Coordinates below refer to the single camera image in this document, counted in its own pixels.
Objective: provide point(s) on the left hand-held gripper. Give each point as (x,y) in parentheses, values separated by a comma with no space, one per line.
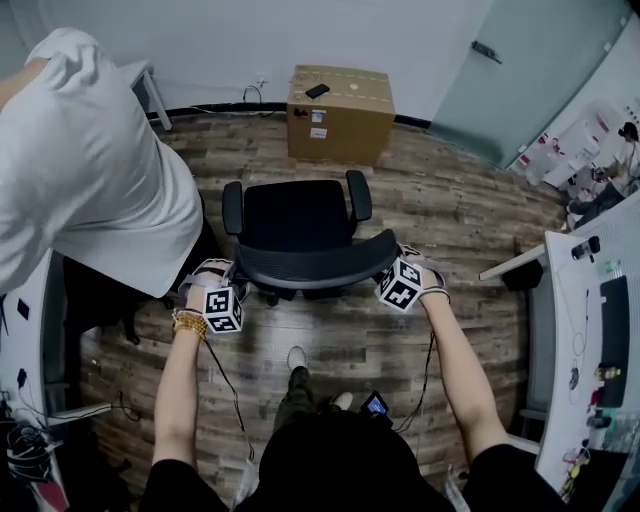
(222,310)

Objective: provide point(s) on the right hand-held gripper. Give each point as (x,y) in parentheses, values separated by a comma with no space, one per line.
(400,287)

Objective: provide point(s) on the black mesh office chair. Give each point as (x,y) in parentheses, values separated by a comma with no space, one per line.
(295,215)

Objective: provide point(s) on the person's left forearm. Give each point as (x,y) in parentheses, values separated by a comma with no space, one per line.
(177,400)

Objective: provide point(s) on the person's right forearm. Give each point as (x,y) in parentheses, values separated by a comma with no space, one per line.
(460,380)

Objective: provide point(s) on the black desk partition panel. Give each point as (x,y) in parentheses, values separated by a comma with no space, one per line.
(614,340)

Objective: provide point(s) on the person's right hand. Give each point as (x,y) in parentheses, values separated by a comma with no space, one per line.
(432,277)

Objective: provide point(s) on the person's left hand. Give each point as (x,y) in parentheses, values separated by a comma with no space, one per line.
(212,275)

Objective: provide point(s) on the black wrist band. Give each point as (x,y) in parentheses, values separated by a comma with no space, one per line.
(440,292)

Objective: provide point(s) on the white shoe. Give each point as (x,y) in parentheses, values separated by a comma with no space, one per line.
(297,357)
(342,399)

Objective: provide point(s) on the black handheld screen device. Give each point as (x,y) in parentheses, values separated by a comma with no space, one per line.
(375,406)

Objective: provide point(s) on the black waste bin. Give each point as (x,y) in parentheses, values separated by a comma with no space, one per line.
(522,275)

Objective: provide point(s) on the brown cardboard box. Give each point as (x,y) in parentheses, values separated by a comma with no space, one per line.
(340,130)

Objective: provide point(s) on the person's black shirt torso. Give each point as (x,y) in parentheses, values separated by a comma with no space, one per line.
(340,470)

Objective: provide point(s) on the black phone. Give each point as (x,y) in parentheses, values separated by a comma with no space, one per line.
(317,91)

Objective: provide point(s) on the clear green cap bottle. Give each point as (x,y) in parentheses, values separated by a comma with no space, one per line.
(612,267)

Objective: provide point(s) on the yellow drink bottle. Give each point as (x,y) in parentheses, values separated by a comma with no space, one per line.
(607,373)

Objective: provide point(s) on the dark grey bottle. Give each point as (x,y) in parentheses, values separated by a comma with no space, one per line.
(599,422)

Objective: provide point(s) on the frosted glass door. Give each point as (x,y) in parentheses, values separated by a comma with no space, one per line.
(525,75)

